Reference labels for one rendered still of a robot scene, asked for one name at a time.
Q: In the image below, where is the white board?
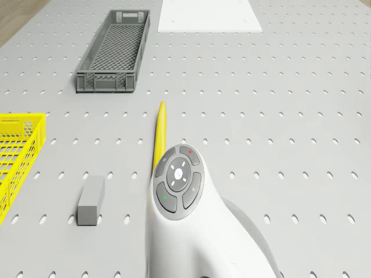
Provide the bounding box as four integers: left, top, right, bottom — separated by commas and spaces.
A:
157, 0, 263, 33

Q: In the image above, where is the banana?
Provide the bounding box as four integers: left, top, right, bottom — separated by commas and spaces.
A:
151, 101, 169, 177

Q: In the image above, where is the dark grey basket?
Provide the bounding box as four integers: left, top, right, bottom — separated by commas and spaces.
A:
75, 9, 151, 94

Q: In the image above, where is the yellow basket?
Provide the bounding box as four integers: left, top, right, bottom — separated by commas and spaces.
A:
0, 112, 47, 224

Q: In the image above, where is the grey cube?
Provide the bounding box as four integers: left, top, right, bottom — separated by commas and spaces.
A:
77, 175, 106, 226

